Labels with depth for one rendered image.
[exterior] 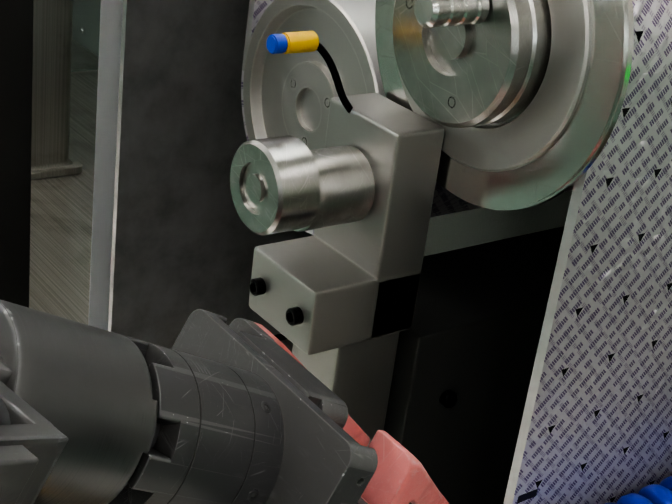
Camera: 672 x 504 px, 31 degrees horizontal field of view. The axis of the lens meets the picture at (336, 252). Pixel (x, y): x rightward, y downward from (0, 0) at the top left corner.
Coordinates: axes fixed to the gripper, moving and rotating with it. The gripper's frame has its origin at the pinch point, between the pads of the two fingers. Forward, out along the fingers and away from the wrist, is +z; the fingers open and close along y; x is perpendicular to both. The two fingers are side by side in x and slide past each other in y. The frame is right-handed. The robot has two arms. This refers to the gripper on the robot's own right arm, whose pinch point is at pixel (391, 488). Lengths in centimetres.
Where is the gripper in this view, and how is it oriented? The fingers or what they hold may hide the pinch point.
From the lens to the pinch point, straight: 48.8
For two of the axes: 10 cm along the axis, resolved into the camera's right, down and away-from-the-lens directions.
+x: 4.8, -8.7, -1.2
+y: 5.7, 4.2, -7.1
